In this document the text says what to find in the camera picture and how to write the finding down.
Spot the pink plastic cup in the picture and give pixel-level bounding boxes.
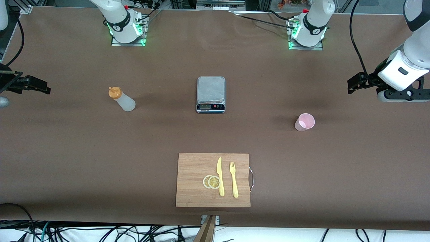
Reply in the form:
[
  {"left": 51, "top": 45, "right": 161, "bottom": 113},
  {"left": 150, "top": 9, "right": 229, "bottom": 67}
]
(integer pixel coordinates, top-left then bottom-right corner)
[{"left": 295, "top": 113, "right": 315, "bottom": 132}]

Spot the white sauce bottle orange cap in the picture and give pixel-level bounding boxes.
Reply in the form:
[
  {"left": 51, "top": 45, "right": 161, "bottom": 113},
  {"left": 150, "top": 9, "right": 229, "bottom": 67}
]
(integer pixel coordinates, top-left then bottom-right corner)
[{"left": 108, "top": 86, "right": 136, "bottom": 112}]

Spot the brown table cover sheet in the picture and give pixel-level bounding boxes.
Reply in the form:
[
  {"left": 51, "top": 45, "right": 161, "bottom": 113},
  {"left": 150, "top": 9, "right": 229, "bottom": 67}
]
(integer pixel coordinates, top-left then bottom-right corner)
[{"left": 0, "top": 7, "right": 430, "bottom": 232}]

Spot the orange red toy pile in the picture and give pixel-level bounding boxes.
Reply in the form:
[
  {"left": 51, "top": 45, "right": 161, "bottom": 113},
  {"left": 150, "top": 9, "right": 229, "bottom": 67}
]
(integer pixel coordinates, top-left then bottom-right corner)
[{"left": 277, "top": 0, "right": 311, "bottom": 10}]

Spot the silver digital kitchen scale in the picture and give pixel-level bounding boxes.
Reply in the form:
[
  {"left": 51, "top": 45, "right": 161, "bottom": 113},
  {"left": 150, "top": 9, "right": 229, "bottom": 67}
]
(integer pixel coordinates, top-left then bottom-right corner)
[{"left": 196, "top": 76, "right": 226, "bottom": 114}]

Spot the white power strip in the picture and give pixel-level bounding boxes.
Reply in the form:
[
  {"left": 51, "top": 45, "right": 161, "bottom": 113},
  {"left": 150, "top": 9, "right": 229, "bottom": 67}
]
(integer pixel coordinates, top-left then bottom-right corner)
[{"left": 197, "top": 0, "right": 246, "bottom": 11}]

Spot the yellow plastic fork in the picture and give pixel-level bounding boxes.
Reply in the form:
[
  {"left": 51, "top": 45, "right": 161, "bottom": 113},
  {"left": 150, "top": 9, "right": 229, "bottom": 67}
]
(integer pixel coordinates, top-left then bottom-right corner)
[{"left": 229, "top": 161, "right": 239, "bottom": 198}]

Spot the yellow plastic knife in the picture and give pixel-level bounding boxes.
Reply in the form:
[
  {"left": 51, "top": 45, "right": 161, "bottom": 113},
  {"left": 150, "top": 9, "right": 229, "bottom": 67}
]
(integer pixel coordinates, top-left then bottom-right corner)
[{"left": 217, "top": 157, "right": 225, "bottom": 197}]

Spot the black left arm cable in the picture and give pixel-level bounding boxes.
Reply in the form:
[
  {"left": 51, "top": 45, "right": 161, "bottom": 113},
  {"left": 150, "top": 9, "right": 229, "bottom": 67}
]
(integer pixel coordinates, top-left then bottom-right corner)
[{"left": 349, "top": 0, "right": 372, "bottom": 81}]

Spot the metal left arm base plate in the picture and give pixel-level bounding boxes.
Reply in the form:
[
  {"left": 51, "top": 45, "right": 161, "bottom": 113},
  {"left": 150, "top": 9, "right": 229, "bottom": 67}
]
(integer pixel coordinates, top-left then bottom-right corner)
[{"left": 288, "top": 18, "right": 324, "bottom": 51}]

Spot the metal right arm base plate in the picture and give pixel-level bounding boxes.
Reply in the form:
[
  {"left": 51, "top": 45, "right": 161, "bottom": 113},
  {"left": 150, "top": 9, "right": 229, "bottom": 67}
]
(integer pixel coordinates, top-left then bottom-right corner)
[{"left": 111, "top": 13, "right": 147, "bottom": 47}]

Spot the black base power cable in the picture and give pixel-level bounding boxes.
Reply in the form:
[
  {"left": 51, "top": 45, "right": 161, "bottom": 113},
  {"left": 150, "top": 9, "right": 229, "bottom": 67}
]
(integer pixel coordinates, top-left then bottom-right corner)
[{"left": 228, "top": 11, "right": 296, "bottom": 29}]

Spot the teal floor cable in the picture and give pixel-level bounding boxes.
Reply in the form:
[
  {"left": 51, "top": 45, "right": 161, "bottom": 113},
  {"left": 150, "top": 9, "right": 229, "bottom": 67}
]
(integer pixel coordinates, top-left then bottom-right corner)
[{"left": 40, "top": 221, "right": 51, "bottom": 242}]

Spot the wooden cutting board metal handle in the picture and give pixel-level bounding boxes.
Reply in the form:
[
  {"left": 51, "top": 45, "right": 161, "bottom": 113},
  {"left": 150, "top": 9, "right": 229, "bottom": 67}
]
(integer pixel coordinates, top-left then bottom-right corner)
[{"left": 176, "top": 153, "right": 254, "bottom": 208}]

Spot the wooden post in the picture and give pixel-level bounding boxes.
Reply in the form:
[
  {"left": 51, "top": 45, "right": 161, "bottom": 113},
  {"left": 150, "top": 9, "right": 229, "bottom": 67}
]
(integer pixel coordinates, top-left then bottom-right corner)
[{"left": 193, "top": 215, "right": 217, "bottom": 242}]

